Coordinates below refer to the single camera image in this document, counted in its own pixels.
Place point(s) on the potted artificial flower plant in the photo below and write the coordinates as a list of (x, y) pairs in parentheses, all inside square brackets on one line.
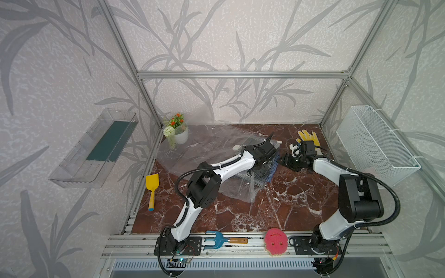
[(175, 130)]

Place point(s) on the black plaid shirt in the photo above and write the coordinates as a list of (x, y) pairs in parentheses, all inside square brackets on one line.
[(259, 177)]

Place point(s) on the clear acrylic wall shelf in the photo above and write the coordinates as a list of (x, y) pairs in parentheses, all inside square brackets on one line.
[(92, 159)]

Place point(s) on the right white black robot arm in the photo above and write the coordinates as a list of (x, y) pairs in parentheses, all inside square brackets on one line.
[(359, 199)]

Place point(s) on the pink round scrub brush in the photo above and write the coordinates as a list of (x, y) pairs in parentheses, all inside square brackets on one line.
[(276, 242)]

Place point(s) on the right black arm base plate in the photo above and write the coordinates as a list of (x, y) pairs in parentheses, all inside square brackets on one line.
[(302, 245)]

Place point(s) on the clear plastic vacuum bag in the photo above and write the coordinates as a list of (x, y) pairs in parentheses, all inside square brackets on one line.
[(212, 144)]

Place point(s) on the white wire mesh basket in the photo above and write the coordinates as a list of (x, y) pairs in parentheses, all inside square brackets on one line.
[(370, 142)]

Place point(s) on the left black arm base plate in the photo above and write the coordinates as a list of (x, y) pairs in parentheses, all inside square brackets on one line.
[(168, 246)]

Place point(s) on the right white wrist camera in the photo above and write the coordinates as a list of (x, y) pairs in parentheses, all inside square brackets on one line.
[(295, 149)]

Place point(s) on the pink object in basket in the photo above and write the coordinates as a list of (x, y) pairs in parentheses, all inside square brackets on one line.
[(371, 171)]

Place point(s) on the blue garden fork wooden handle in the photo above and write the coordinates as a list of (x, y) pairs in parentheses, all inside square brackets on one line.
[(219, 240)]

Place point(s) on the yellow work glove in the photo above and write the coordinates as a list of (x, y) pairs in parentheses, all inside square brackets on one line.
[(304, 135)]

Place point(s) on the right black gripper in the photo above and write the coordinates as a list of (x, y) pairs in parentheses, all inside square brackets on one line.
[(286, 161)]

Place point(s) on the small green circuit board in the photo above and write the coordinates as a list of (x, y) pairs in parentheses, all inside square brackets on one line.
[(179, 262)]

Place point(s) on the yellow toy shovel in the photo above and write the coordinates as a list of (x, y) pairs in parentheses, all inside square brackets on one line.
[(152, 184)]

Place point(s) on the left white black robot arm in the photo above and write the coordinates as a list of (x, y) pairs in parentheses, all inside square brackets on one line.
[(199, 188)]

